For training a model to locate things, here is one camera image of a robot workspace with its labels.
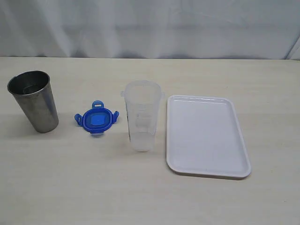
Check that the stainless steel cup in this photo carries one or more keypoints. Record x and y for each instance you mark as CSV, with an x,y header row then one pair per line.
x,y
32,91

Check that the white rectangular plastic tray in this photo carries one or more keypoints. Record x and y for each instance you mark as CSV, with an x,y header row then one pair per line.
x,y
204,138

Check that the white backdrop curtain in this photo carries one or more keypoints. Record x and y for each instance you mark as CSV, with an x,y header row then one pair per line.
x,y
173,29

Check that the blue plastic lid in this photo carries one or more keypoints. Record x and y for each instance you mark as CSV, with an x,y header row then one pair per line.
x,y
97,120

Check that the clear plastic tall container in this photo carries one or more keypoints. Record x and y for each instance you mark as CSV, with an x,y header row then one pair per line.
x,y
142,101

